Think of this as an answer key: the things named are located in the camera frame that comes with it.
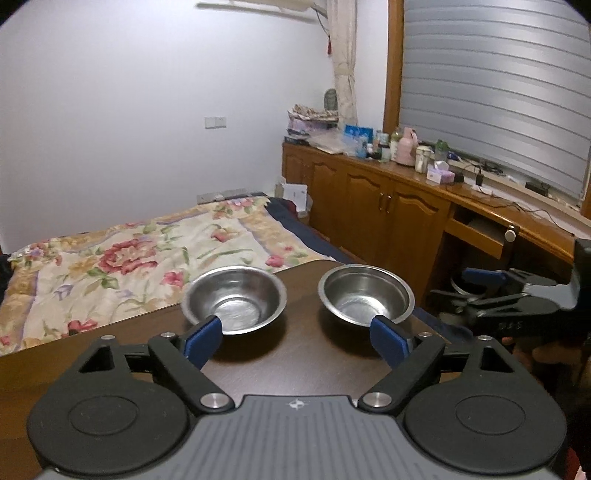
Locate steel bowl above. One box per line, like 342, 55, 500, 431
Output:
318, 264, 416, 327
180, 266, 287, 336

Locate person right hand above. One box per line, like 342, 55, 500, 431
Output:
502, 337, 588, 394

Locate wooden sideboard cabinet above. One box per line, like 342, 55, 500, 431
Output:
281, 143, 576, 304

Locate pink tissue box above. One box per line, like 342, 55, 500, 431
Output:
427, 166, 455, 185

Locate floral bed quilt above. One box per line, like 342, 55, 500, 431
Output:
1, 195, 352, 355

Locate pink thermos bottle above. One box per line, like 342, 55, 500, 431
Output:
396, 127, 419, 167

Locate grey window blind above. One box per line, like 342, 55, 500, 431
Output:
400, 1, 590, 198

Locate blue box on cabinet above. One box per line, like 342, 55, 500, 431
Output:
344, 124, 374, 143

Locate white paper bag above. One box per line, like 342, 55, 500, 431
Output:
274, 182, 308, 217

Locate pile of folded cloths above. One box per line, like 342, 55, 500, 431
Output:
284, 104, 339, 145

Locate cream curtain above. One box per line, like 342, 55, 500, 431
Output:
327, 0, 358, 129

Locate white air conditioner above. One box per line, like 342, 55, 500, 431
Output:
195, 1, 329, 23

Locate white wall switch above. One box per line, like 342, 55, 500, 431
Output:
204, 117, 226, 129

